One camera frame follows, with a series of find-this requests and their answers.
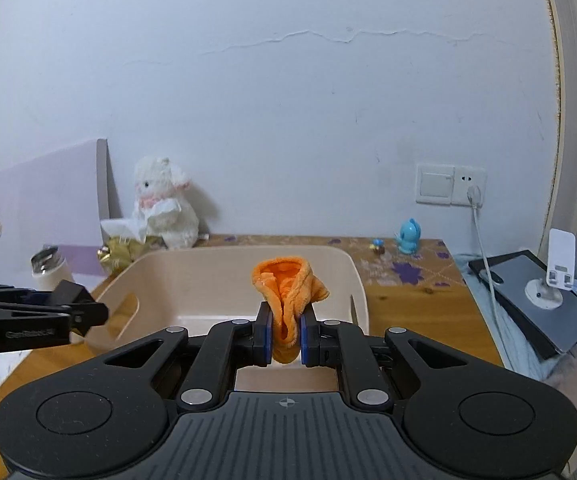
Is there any blue bird figurine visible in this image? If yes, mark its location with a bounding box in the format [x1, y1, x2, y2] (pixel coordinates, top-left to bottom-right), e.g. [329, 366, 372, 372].
[395, 218, 421, 255]

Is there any white phone stand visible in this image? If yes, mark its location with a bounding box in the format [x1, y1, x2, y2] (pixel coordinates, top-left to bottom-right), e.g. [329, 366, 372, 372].
[525, 229, 576, 310]

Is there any floral table mat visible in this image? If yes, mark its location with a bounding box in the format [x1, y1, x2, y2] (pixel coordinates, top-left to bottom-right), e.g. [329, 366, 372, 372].
[196, 234, 465, 289]

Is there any orange fleece cloth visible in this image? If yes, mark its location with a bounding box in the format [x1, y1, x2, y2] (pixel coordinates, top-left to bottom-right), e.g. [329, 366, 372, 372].
[252, 256, 330, 364]

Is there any grey laptop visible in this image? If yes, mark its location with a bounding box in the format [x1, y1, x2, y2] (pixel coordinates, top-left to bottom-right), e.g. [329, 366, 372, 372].
[469, 250, 577, 360]

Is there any small brown toy figure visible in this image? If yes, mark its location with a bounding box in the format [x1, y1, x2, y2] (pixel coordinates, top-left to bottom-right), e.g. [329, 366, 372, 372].
[371, 238, 385, 255]

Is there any lilac headboard panel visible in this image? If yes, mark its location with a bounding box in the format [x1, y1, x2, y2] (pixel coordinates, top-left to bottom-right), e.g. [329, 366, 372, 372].
[0, 139, 110, 289]

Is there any tissue box with tissue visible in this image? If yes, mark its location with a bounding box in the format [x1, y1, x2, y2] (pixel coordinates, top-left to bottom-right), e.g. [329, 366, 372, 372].
[98, 198, 181, 275]

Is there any white steel thermos bottle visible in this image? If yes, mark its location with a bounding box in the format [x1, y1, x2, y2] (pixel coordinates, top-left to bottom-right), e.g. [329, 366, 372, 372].
[30, 245, 74, 290]

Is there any white plush lamb toy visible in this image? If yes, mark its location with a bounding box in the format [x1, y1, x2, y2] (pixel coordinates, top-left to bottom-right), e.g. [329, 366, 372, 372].
[133, 156, 200, 249]

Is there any white plug and cable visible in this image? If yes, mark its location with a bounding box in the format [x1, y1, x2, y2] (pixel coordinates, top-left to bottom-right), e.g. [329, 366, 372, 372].
[465, 185, 515, 369]

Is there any white wall switch socket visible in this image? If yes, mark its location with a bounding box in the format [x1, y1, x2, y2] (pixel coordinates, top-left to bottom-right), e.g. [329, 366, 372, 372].
[415, 162, 487, 207]

